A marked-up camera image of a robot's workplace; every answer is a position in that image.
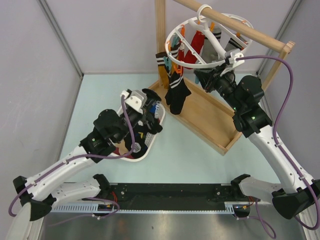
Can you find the wooden hanger stand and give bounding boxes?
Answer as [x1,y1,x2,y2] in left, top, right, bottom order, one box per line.
[149,0,295,156]

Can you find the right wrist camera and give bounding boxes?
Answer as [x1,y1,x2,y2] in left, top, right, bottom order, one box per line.
[220,48,245,76]

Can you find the orange clip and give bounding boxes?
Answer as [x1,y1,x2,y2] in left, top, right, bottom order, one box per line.
[173,65,184,76]

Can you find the teal clip behind sock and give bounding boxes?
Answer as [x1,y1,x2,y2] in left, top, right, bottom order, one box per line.
[163,56,172,70]

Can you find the mustard brown striped sock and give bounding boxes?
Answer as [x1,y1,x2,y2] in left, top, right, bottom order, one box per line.
[155,51,172,90]

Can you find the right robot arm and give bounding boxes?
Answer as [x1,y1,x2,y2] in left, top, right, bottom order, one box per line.
[193,66,320,220]

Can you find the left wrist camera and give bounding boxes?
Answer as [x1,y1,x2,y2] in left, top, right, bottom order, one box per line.
[121,90,147,114]

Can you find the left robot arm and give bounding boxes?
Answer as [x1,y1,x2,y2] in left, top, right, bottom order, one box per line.
[13,88,163,222]

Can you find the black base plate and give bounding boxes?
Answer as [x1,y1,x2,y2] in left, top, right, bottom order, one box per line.
[96,183,256,215]

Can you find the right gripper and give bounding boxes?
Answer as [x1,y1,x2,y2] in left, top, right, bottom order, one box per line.
[194,61,243,112]

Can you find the white round clip hanger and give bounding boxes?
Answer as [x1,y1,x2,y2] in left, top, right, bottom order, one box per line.
[164,4,253,69]

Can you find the white laundry basket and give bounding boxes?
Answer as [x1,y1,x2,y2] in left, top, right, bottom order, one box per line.
[110,103,166,161]

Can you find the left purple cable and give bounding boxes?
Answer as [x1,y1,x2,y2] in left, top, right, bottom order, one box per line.
[8,96,137,227]

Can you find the pile of dark socks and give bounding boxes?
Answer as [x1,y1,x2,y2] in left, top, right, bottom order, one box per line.
[122,102,164,162]

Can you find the white cable duct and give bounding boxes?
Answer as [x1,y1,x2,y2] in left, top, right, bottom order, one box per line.
[51,202,235,215]

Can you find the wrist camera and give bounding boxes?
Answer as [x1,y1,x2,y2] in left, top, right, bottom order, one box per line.
[121,90,147,114]
[220,48,245,76]

